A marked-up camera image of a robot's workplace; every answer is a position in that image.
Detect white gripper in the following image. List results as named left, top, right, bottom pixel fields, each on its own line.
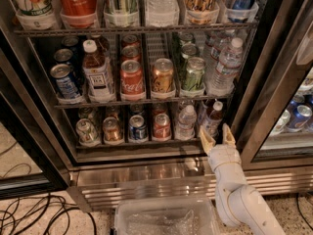
left=199, top=123, right=242, bottom=171

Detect tea bottle with white cap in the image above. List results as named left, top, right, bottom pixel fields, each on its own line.
left=201, top=101, right=223, bottom=137

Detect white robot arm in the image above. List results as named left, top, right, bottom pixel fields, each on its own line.
left=199, top=123, right=286, bottom=235

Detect clear water bottle bottom shelf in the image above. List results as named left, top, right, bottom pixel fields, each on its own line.
left=175, top=105, right=197, bottom=140

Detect water bottle middle shelf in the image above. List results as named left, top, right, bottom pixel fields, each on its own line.
left=208, top=37, right=244, bottom=97

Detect orange can bottom shelf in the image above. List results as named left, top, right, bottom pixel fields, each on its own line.
left=153, top=114, right=171, bottom=141

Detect right fridge glass door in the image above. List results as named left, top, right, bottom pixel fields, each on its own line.
left=231, top=0, right=313, bottom=171

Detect green can middle shelf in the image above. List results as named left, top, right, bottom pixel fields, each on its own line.
left=181, top=57, right=205, bottom=97

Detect blue pepsi can bottom shelf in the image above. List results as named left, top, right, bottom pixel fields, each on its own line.
left=128, top=115, right=148, bottom=142

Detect gold can middle shelf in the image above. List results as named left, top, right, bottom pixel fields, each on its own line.
left=152, top=58, right=175, bottom=99

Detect gold can shelf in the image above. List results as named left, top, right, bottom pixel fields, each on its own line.
left=103, top=117, right=123, bottom=145
left=152, top=58, right=175, bottom=99

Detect red coca-cola can middle shelf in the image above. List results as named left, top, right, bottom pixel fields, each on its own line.
left=120, top=60, right=145, bottom=101

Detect gold can bottom shelf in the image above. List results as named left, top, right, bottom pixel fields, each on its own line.
left=103, top=117, right=123, bottom=145

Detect green white can bottom shelf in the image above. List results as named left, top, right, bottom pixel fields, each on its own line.
left=76, top=118, right=101, bottom=147

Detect stainless fridge bottom grille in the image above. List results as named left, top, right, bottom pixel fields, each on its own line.
left=67, top=158, right=313, bottom=212

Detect large tea bottle middle shelf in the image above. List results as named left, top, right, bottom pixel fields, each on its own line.
left=82, top=40, right=114, bottom=103

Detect clear bottle top shelf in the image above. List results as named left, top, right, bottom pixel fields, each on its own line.
left=145, top=0, right=179, bottom=27

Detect green bottle top shelf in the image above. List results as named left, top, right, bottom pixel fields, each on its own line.
left=104, top=0, right=139, bottom=27

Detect blue can middle shelf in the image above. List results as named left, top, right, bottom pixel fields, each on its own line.
left=50, top=64, right=81, bottom=99

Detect red coca-cola bottle top shelf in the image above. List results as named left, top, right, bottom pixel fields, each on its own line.
left=60, top=0, right=97, bottom=28

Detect white 7up bottle top shelf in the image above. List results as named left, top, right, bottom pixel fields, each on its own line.
left=15, top=0, right=58, bottom=30

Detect blue can behind right door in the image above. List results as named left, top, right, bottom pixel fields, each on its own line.
left=287, top=105, right=312, bottom=132

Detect clear plastic bin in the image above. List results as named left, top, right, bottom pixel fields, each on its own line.
left=114, top=196, right=220, bottom=235

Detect left fridge door frame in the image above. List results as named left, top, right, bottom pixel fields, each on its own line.
left=0, top=32, right=67, bottom=200

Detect black cables on floor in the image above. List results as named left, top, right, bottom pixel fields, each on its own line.
left=0, top=193, right=98, bottom=235

